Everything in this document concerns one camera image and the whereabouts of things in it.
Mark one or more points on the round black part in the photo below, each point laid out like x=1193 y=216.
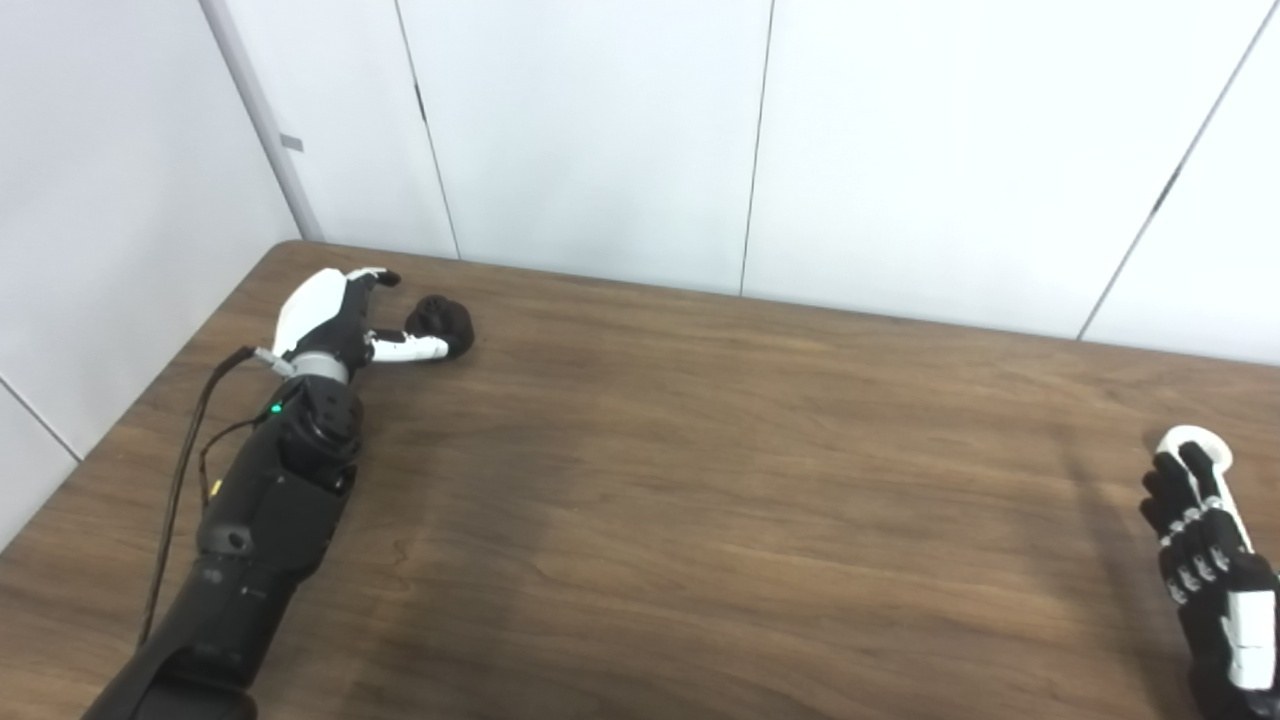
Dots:
x=450 y=318

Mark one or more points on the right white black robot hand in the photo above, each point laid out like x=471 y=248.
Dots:
x=1235 y=610

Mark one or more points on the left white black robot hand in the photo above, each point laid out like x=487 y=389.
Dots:
x=315 y=305

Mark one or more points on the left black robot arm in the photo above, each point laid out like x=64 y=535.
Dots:
x=260 y=540

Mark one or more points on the gray wall corner post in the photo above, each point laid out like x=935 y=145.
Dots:
x=265 y=130

